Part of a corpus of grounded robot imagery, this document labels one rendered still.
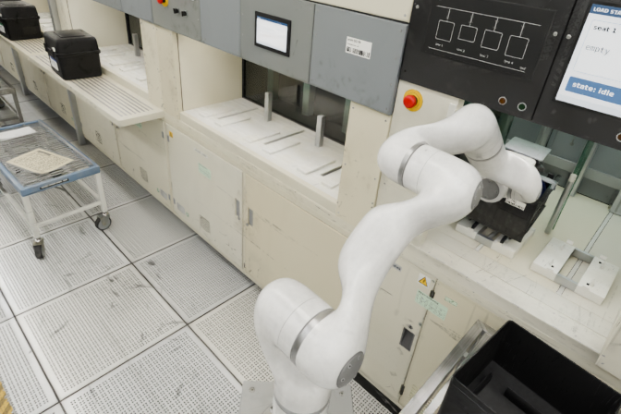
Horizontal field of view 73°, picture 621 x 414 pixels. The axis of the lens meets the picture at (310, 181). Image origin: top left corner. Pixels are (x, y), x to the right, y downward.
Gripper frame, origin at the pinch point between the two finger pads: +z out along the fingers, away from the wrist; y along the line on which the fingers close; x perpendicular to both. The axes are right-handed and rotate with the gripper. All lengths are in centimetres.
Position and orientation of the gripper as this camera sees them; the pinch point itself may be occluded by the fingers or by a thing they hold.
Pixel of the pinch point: (524, 154)
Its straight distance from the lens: 153.1
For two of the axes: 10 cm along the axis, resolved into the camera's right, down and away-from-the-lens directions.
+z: 6.6, -3.4, 6.7
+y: 7.5, 3.9, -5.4
